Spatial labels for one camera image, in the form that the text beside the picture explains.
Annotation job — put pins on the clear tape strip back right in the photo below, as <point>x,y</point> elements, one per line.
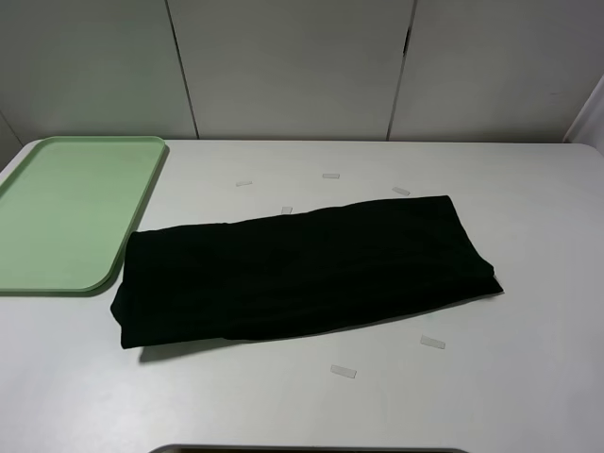
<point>401,191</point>

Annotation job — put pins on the black short sleeve t-shirt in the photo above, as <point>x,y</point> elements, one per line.
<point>298,275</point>

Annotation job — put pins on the clear tape strip front right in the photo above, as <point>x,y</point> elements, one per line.
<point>430,342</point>

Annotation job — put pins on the light green plastic tray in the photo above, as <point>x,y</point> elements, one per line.
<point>68,208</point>

